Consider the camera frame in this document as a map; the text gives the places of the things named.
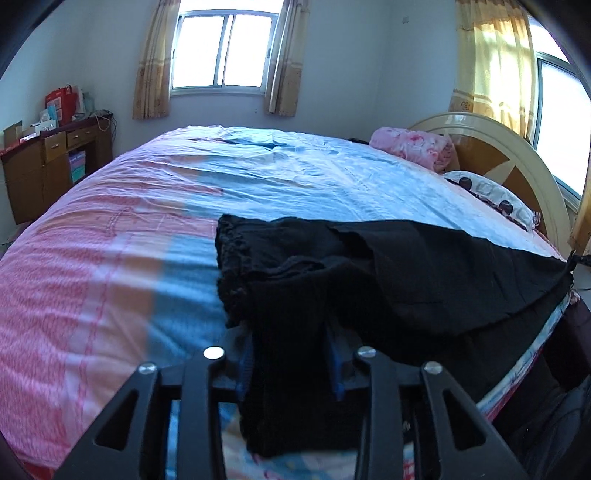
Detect beige curtain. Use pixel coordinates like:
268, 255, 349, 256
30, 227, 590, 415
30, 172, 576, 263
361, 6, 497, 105
132, 0, 180, 120
264, 0, 311, 117

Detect black pants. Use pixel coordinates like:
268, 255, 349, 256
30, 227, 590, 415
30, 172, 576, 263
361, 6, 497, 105
215, 215, 573, 458

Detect left beige curtain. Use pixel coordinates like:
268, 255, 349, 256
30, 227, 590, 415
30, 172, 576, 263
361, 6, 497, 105
132, 0, 180, 120

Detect far window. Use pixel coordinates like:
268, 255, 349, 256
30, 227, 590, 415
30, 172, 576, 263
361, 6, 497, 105
171, 1, 283, 94

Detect right beige curtain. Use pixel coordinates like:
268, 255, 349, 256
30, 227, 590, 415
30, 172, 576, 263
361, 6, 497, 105
264, 0, 311, 117

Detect red gift bag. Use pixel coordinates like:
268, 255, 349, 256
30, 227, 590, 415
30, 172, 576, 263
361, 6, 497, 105
45, 85, 78, 126

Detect pink and blue bed cover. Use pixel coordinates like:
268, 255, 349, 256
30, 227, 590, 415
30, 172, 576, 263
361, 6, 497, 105
1, 127, 556, 479

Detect pink folded blanket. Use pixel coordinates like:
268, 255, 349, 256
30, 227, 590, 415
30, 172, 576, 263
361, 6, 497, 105
370, 127, 459, 173

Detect cardboard box on desk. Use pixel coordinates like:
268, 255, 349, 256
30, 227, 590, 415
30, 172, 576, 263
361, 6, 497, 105
3, 121, 22, 149

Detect white pillow with dark dots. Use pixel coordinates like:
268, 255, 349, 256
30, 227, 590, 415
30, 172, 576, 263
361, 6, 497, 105
443, 170, 541, 231

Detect cream and wood headboard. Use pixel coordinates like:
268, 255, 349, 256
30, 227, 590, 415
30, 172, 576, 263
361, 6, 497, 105
412, 112, 571, 256

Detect side window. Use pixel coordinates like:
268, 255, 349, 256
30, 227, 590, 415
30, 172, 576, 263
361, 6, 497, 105
530, 19, 590, 209

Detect brown wooden desk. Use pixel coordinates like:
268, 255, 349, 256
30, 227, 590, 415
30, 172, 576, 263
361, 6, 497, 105
1, 111, 115, 224

